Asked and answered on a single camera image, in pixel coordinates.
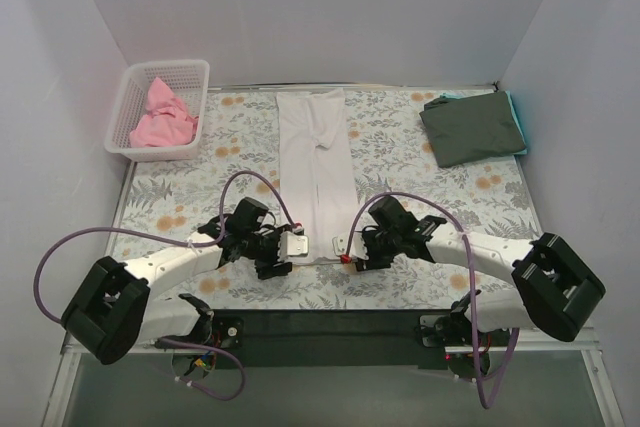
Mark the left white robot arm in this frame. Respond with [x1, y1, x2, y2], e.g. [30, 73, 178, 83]
[61, 198, 309, 365]

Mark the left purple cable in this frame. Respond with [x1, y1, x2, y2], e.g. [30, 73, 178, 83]
[33, 171, 304, 402]

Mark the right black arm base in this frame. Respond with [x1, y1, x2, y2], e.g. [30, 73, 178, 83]
[417, 311, 510, 350]

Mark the white t shirt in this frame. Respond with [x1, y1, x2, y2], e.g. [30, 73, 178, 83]
[276, 89, 359, 265]

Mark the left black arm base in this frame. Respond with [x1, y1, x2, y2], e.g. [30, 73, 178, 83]
[154, 315, 244, 349]

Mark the pink t shirt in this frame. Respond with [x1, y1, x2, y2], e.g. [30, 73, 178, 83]
[129, 77, 198, 148]

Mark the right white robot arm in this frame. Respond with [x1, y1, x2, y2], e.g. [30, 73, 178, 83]
[334, 193, 606, 342]

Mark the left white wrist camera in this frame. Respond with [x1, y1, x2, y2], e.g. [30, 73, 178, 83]
[278, 231, 309, 262]

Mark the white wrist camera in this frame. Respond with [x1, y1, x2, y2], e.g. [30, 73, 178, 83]
[278, 231, 309, 262]
[332, 232, 367, 264]

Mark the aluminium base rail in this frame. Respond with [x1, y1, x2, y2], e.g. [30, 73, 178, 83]
[60, 310, 601, 373]

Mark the white plastic basket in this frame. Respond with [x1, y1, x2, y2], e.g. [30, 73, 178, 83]
[104, 59, 210, 162]

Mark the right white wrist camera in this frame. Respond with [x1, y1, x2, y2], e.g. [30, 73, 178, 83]
[332, 232, 367, 264]

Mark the teal folded t shirt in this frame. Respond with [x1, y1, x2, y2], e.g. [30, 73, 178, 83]
[438, 90, 528, 156]

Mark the dark green folded t shirt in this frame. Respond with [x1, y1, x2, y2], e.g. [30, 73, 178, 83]
[420, 91, 528, 168]

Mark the floral table mat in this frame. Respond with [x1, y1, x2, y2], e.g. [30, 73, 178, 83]
[108, 89, 541, 309]

